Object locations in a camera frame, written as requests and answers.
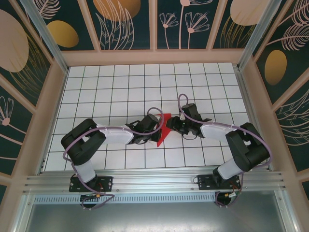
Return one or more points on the red cloth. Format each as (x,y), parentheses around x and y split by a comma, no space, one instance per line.
(165,131)

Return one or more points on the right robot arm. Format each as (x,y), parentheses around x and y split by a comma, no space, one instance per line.
(248,149)

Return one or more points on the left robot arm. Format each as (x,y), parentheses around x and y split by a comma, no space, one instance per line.
(82,145)

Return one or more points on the grey metal sheet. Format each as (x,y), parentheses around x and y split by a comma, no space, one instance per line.
(154,217)

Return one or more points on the black controller board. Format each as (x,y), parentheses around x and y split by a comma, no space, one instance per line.
(88,197)

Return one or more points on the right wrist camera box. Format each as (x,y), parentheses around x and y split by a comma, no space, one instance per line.
(181,117)

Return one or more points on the aluminium rail beam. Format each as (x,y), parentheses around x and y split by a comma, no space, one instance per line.
(154,180)

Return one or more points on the aluminium side rail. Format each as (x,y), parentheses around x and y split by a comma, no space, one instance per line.
(246,96)

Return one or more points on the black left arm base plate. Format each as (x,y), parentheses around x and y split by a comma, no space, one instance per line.
(106,182)

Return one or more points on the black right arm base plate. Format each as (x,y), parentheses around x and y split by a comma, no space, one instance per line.
(205,183)

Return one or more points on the aluminium corner post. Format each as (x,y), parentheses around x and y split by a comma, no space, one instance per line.
(43,33)
(260,31)

